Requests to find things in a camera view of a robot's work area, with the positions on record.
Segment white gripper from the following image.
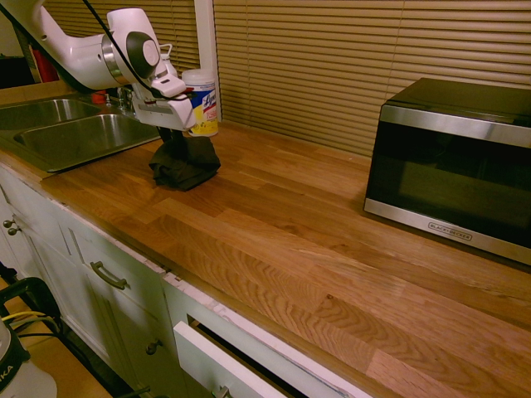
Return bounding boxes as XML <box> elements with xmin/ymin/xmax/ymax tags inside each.
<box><xmin>132</xmin><ymin>93</ymin><xmax>197</xmax><ymax>145</ymax></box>

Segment dark cloth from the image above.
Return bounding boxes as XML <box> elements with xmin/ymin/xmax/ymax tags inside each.
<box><xmin>148</xmin><ymin>135</ymin><xmax>222</xmax><ymax>193</ymax></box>

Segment disinfecting wipes canister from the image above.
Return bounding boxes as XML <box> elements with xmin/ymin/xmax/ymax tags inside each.
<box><xmin>181</xmin><ymin>68</ymin><xmax>220</xmax><ymax>138</ymax></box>

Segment chrome faucet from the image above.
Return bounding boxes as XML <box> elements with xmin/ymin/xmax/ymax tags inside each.
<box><xmin>103</xmin><ymin>85</ymin><xmax>136</xmax><ymax>114</ymax></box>

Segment white water bottle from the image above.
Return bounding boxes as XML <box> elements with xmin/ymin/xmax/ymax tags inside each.
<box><xmin>158</xmin><ymin>42</ymin><xmax>180</xmax><ymax>80</ymax></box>

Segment stainless steel sink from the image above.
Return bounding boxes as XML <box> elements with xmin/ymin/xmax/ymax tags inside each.
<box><xmin>0</xmin><ymin>97</ymin><xmax>163</xmax><ymax>174</ymax></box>

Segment narrow beige window blind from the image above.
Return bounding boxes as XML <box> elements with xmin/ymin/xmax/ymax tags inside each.
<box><xmin>42</xmin><ymin>0</ymin><xmax>201</xmax><ymax>76</ymax></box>

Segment red background object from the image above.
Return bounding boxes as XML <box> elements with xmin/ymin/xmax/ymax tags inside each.
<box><xmin>30</xmin><ymin>46</ymin><xmax>61</xmax><ymax>85</ymax></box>

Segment white kitchen cabinet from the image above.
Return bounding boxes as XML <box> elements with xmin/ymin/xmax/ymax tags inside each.
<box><xmin>0</xmin><ymin>160</ymin><xmax>374</xmax><ymax>398</ymax></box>

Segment wide beige window blind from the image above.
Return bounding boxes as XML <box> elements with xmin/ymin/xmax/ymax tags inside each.
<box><xmin>212</xmin><ymin>0</ymin><xmax>531</xmax><ymax>158</ymax></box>

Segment open white drawer front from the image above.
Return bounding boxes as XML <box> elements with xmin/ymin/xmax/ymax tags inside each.
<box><xmin>173</xmin><ymin>320</ymin><xmax>294</xmax><ymax>398</ymax></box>

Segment black microwave oven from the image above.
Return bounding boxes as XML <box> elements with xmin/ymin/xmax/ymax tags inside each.
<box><xmin>363</xmin><ymin>76</ymin><xmax>531</xmax><ymax>267</ymax></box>

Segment white window frame post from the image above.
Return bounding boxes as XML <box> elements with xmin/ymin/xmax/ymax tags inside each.
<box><xmin>192</xmin><ymin>0</ymin><xmax>222</xmax><ymax>122</ymax></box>

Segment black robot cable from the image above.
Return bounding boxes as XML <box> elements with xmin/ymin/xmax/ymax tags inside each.
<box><xmin>81</xmin><ymin>0</ymin><xmax>155</xmax><ymax>100</ymax></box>

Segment metal drawer bar handle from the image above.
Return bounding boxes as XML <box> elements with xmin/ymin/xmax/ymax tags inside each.
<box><xmin>90</xmin><ymin>260</ymin><xmax>129</xmax><ymax>291</ymax></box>

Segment yellow cables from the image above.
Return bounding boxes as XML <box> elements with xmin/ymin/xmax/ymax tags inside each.
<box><xmin>0</xmin><ymin>309</ymin><xmax>56</xmax><ymax>333</ymax></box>

